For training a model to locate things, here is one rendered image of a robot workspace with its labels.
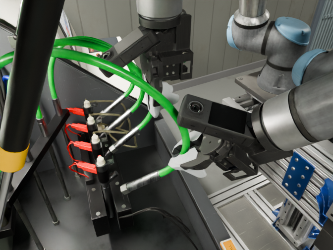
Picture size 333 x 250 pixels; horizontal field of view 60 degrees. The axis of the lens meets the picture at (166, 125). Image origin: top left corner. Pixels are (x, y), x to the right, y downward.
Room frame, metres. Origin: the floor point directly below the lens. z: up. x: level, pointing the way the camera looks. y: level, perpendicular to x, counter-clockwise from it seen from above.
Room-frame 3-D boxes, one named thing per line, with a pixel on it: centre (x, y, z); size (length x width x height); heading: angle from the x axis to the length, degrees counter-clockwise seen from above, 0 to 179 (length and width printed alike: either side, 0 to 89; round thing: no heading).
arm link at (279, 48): (0.94, -0.41, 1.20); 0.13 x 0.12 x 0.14; 59
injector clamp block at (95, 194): (0.57, 0.19, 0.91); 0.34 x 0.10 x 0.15; 19
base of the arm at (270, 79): (0.93, -0.41, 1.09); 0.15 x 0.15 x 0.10
